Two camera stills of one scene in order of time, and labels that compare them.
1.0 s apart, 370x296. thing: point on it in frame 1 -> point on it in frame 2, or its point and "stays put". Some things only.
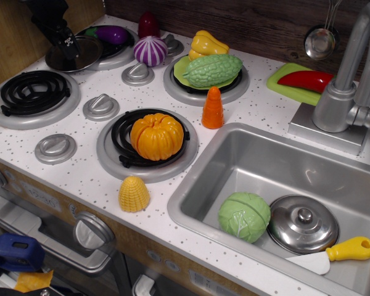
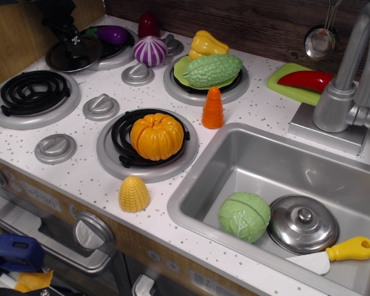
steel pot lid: (90, 51) stays put
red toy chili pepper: (315, 81) stays put
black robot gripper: (49, 14) -> (56, 15)
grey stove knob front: (55, 148) stays put
